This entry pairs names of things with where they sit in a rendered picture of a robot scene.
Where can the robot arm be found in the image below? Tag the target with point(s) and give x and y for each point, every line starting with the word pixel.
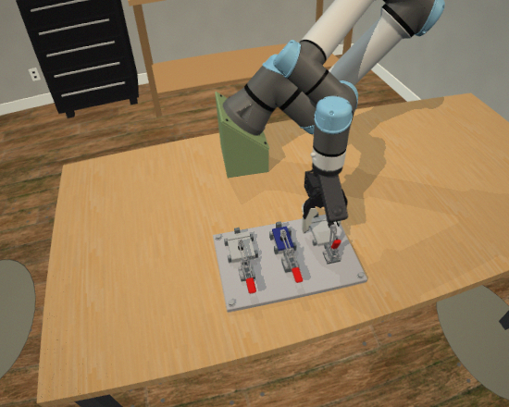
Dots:
pixel 310 94

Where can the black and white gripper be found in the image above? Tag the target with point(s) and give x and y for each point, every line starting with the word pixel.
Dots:
pixel 312 189

